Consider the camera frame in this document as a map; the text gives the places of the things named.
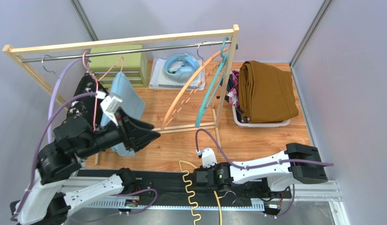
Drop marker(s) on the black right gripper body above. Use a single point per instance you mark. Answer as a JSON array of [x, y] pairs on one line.
[[201, 178]]

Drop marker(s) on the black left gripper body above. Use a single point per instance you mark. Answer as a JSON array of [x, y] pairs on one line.
[[120, 115]]

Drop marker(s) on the yellow clothes hanger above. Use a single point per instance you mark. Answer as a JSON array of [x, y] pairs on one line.
[[192, 193]]

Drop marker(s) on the orange clothes hanger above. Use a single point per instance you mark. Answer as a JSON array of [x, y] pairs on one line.
[[177, 104]]

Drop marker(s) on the teal clothes hanger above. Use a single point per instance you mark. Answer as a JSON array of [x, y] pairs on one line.
[[211, 90]]

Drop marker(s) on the pink camouflage trousers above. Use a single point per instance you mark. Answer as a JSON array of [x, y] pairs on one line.
[[232, 93]]

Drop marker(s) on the brown trousers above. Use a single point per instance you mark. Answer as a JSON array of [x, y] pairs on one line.
[[265, 93]]

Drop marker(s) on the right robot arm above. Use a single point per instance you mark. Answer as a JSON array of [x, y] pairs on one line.
[[297, 164]]

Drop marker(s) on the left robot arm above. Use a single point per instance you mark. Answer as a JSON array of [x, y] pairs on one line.
[[44, 203]]

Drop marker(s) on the light blue trousers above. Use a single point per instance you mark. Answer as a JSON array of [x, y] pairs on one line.
[[131, 104]]

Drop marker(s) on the pink clothes hanger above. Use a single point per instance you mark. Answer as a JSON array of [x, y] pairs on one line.
[[95, 81]]

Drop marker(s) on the green box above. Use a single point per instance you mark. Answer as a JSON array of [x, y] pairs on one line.
[[133, 65]]

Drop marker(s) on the light blue headphones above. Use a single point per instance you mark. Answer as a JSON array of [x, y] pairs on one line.
[[183, 73]]

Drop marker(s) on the white plastic laundry basket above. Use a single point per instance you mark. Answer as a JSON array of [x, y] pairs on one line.
[[262, 124]]

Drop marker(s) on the steel hanging rod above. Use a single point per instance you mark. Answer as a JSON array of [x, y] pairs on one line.
[[143, 50]]

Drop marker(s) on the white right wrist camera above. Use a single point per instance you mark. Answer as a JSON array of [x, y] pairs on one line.
[[207, 157]]

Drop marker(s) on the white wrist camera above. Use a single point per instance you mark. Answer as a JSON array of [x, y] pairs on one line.
[[207, 157], [110, 104]]

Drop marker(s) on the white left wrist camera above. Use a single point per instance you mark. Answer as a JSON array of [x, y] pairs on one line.
[[110, 104]]

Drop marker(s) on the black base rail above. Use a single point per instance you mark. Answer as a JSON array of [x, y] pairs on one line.
[[171, 190]]

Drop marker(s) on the wooden clothes rack frame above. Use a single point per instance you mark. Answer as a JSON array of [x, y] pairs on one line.
[[15, 54]]

